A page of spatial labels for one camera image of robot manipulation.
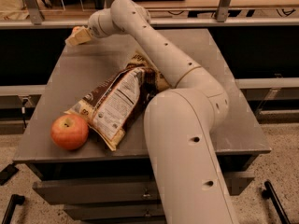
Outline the brown and cream snack bag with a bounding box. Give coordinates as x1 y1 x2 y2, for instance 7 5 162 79
66 50 170 151

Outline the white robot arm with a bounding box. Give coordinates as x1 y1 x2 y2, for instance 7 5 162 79
66 0 238 224

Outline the black floor bar right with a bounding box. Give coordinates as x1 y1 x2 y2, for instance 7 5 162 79
262 180 291 224

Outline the black flat floor object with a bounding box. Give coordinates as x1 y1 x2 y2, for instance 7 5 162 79
0 163 19 186

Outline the red apple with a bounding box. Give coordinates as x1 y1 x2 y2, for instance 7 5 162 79
50 114 89 150

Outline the cabinet drawer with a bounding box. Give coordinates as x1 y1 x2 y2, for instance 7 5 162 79
64 202 164 220
32 171 255 205

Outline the small orange fruit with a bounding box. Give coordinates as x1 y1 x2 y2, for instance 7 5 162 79
72 26 81 34

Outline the grey metal drawer cabinet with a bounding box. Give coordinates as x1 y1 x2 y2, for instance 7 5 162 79
14 29 271 224

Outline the upper cabinet drawer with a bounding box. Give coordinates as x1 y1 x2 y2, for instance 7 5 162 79
32 171 255 205

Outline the black floor bar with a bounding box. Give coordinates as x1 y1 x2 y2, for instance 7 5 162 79
262 180 291 224
1 194 25 224

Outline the lower cabinet drawer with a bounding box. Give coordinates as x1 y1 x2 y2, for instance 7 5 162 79
64 202 164 220

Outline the metal railing frame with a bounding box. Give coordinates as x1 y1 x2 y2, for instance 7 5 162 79
0 0 299 29

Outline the black floor bar left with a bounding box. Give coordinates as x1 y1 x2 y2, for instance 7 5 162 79
1 194 25 224

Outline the wall power outlet with cable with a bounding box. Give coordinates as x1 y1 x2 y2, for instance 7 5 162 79
20 96 32 128

